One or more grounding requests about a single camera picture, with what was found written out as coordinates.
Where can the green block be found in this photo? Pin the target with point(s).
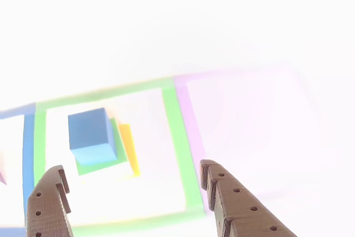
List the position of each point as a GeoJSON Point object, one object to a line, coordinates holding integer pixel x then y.
{"type": "Point", "coordinates": [120, 148]}

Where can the small blue block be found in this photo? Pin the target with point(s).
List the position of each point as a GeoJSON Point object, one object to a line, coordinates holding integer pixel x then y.
{"type": "Point", "coordinates": [91, 134]}

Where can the blue square frame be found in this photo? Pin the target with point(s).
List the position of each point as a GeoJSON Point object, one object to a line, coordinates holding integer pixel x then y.
{"type": "Point", "coordinates": [27, 151]}

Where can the green square frame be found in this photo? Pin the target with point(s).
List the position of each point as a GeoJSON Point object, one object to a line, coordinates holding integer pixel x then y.
{"type": "Point", "coordinates": [177, 137]}

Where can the large purple block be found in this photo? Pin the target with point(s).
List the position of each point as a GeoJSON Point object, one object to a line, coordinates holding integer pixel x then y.
{"type": "Point", "coordinates": [2, 177]}

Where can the orange block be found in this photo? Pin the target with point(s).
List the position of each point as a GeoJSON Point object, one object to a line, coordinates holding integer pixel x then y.
{"type": "Point", "coordinates": [129, 145]}

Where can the purple square frame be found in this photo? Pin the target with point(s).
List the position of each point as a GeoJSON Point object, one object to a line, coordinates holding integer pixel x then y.
{"type": "Point", "coordinates": [191, 126]}

